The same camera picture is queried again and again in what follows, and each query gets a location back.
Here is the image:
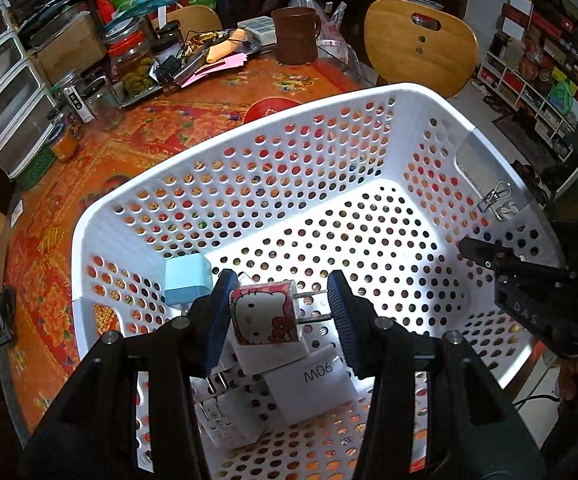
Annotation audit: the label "white perforated plastic basket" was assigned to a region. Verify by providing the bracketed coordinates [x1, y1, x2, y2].
[70, 81, 566, 480]

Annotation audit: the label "white 90W charger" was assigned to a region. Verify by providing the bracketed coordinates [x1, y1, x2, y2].
[264, 344, 357, 425]

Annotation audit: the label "light blue charger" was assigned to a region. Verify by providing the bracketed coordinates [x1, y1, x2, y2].
[164, 254, 213, 307]

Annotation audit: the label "Hello Kitty charger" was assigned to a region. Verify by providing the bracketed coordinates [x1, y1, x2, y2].
[229, 280, 324, 346]

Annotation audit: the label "white square charger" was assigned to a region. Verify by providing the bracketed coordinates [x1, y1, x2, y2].
[227, 327, 310, 376]

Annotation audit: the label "metal binder clip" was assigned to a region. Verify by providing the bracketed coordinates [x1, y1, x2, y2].
[477, 181, 519, 221]

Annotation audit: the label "red floral tablecloth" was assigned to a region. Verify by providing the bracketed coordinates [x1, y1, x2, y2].
[0, 53, 373, 438]

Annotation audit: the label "shelf with boxes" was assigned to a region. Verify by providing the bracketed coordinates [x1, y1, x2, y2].
[478, 0, 578, 162]

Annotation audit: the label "wooden chair right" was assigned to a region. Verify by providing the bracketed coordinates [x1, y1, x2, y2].
[364, 0, 478, 98]

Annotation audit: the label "jar with orange contents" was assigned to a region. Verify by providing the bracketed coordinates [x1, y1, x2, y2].
[47, 122, 78, 162]

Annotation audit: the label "brown mug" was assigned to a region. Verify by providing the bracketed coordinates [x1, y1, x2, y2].
[272, 6, 321, 65]

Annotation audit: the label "pink paper sheets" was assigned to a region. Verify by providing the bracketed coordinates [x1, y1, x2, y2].
[179, 53, 248, 89]

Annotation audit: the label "white drawer tower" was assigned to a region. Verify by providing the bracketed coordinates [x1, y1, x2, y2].
[0, 0, 54, 179]

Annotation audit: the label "red-lid pickle jar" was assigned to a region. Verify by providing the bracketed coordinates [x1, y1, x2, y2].
[109, 32, 155, 98]

